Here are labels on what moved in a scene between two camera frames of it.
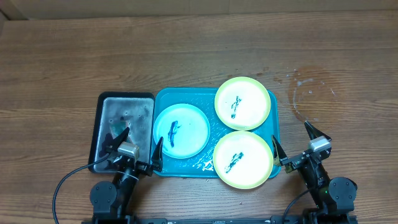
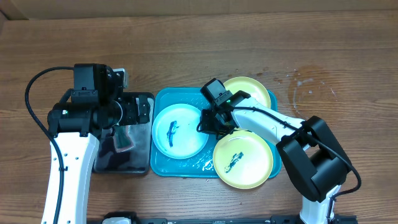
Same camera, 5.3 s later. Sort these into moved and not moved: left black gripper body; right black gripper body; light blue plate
Moved: left black gripper body; right black gripper body
Not moved: light blue plate
